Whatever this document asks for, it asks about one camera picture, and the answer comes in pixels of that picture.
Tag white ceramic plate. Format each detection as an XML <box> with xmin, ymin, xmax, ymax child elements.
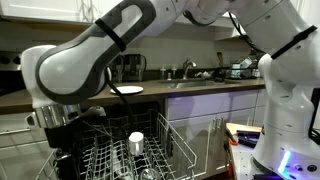
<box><xmin>109</xmin><ymin>85</ymin><xmax>145</xmax><ymax>96</ymax></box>

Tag light wooden board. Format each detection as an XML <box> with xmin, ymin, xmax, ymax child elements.
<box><xmin>225</xmin><ymin>122</ymin><xmax>263</xmax><ymax>136</ymax></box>

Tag black flat box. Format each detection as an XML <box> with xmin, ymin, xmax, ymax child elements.
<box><xmin>235</xmin><ymin>129</ymin><xmax>265</xmax><ymax>149</ymax></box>

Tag steel kitchen sink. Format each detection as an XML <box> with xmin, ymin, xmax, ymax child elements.
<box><xmin>159</xmin><ymin>79</ymin><xmax>231</xmax><ymax>90</ymax></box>

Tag black counter dish rack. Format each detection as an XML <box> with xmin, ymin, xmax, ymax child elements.
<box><xmin>224</xmin><ymin>56</ymin><xmax>265</xmax><ymax>81</ymax></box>

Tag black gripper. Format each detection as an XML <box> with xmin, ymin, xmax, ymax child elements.
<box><xmin>44</xmin><ymin>125</ymin><xmax>84</xmax><ymax>159</ymax></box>

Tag black cable bundle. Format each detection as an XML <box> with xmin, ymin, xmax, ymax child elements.
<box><xmin>308</xmin><ymin>88</ymin><xmax>320</xmax><ymax>146</ymax></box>

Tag grey drawer cabinet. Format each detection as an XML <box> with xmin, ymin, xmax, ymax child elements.
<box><xmin>0</xmin><ymin>111</ymin><xmax>61</xmax><ymax>180</ymax></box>

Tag clear soap bottle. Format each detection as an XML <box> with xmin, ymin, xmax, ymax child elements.
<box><xmin>159</xmin><ymin>64</ymin><xmax>167</xmax><ymax>81</ymax></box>
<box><xmin>170</xmin><ymin>64</ymin><xmax>179</xmax><ymax>81</ymax></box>

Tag white wire dishwasher rack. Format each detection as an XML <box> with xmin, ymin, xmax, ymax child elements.
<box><xmin>34</xmin><ymin>108</ymin><xmax>198</xmax><ymax>180</ymax></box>

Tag orange black clamp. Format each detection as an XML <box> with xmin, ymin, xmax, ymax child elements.
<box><xmin>224</xmin><ymin>127</ymin><xmax>240</xmax><ymax>147</ymax></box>

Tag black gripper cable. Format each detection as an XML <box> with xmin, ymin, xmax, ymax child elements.
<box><xmin>94</xmin><ymin>11</ymin><xmax>268</xmax><ymax>118</ymax></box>

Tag small white sink item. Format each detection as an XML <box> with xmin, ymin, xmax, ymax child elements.
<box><xmin>194</xmin><ymin>70</ymin><xmax>213</xmax><ymax>80</ymax></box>

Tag clear drinking glass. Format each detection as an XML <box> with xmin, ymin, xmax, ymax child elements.
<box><xmin>138</xmin><ymin>167</ymin><xmax>162</xmax><ymax>180</ymax></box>

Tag white lower cabinet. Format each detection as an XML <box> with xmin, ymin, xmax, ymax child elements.
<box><xmin>164</xmin><ymin>88</ymin><xmax>269</xmax><ymax>179</ymax></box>

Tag white mug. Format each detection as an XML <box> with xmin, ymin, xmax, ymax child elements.
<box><xmin>128</xmin><ymin>131</ymin><xmax>145</xmax><ymax>157</ymax></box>

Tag white upper cabinets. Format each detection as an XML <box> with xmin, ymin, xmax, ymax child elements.
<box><xmin>0</xmin><ymin>0</ymin><xmax>320</xmax><ymax>43</ymax></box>

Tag chrome kitchen faucet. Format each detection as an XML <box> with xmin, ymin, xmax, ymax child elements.
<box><xmin>181</xmin><ymin>58</ymin><xmax>198</xmax><ymax>81</ymax></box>

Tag metal robot table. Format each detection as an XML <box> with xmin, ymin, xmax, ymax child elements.
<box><xmin>228</xmin><ymin>141</ymin><xmax>320</xmax><ymax>180</ymax></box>

